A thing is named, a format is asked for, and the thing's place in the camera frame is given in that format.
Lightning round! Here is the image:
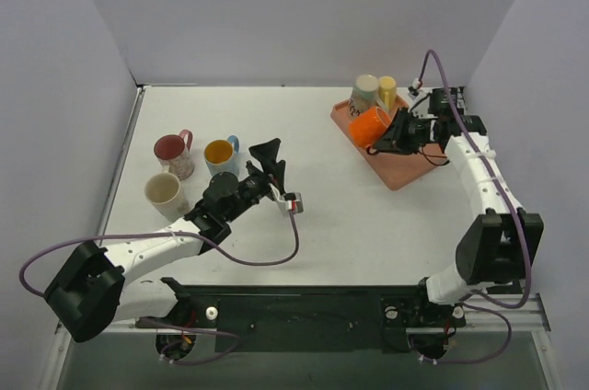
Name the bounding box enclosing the blue butterfly mug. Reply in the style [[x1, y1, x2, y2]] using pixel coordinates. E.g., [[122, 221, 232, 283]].
[[203, 135, 240, 177]]

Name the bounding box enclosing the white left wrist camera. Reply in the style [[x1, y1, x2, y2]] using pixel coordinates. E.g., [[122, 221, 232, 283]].
[[271, 185, 304, 216]]

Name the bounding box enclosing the pink plastic tray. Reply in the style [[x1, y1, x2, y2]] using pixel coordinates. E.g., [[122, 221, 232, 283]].
[[330, 96, 446, 190]]

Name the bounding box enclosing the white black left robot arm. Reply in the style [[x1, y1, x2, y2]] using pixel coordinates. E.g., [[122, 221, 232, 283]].
[[43, 138, 293, 342]]

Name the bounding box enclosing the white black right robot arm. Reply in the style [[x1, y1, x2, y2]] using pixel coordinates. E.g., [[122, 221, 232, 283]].
[[371, 87, 544, 325]]

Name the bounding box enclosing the seashell coral mug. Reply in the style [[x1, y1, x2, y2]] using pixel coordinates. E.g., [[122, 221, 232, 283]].
[[348, 74, 379, 118]]

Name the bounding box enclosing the pink floral mug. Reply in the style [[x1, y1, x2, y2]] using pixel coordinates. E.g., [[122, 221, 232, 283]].
[[154, 130, 195, 180]]

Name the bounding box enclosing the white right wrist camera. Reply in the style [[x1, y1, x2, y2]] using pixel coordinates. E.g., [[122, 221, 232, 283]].
[[408, 78, 431, 114]]

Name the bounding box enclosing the yellow mug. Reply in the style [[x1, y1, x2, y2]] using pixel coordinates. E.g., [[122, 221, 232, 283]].
[[377, 76, 397, 112]]

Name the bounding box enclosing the cream dragon pattern mug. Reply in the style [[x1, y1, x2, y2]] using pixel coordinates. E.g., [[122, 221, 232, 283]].
[[144, 172, 191, 222]]

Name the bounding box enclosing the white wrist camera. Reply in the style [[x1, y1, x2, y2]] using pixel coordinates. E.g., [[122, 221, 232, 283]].
[[271, 185, 304, 216], [408, 78, 431, 114]]

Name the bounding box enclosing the orange mug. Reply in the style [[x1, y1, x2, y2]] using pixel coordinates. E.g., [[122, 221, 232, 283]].
[[349, 106, 392, 148]]

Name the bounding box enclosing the aluminium rail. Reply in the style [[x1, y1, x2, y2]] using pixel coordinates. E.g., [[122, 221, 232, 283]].
[[464, 294, 551, 332]]

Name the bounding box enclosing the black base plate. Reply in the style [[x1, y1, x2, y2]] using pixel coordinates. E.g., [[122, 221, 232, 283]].
[[137, 277, 466, 363]]

